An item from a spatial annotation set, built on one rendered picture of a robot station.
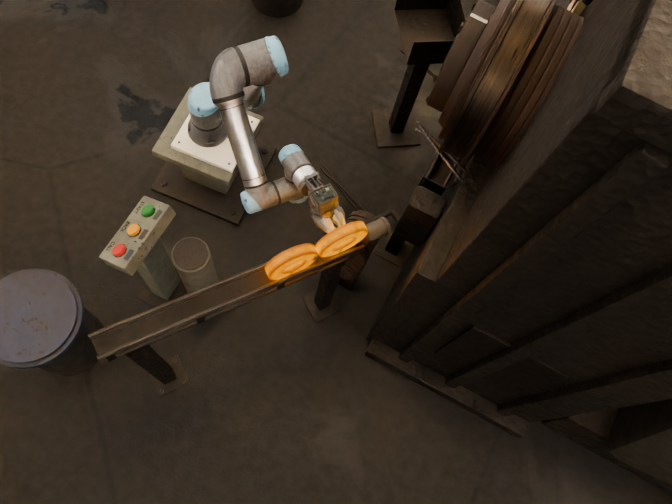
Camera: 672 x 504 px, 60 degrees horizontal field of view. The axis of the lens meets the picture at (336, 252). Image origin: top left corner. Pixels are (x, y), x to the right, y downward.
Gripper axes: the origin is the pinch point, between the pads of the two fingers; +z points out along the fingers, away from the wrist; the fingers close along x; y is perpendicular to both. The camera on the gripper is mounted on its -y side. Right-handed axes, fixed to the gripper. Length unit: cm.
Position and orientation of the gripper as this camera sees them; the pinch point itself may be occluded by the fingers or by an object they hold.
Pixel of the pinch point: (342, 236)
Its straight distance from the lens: 166.0
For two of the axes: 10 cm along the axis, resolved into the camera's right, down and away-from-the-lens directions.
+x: 8.8, -4.0, 2.4
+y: -0.2, -5.5, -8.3
